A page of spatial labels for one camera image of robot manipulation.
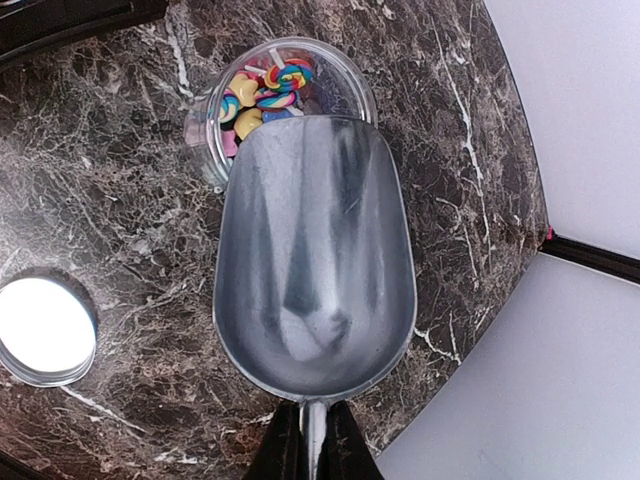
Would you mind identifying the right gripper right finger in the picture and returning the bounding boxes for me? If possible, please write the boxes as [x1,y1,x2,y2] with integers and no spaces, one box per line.
[324,402,384,480]

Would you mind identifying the black front rail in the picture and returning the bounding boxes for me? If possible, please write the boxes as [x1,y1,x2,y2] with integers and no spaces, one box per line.
[1,0,168,70]

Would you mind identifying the silver jar lid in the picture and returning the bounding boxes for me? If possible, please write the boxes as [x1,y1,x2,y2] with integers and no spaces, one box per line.
[1,267,99,388]

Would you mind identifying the clear plastic jar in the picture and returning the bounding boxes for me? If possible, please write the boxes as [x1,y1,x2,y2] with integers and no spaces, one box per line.
[184,37,378,194]

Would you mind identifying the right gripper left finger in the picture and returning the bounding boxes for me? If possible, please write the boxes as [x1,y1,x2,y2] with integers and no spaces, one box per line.
[247,402,306,480]

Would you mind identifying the silver metal scoop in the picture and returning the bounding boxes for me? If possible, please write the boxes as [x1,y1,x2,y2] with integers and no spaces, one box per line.
[213,115,417,479]

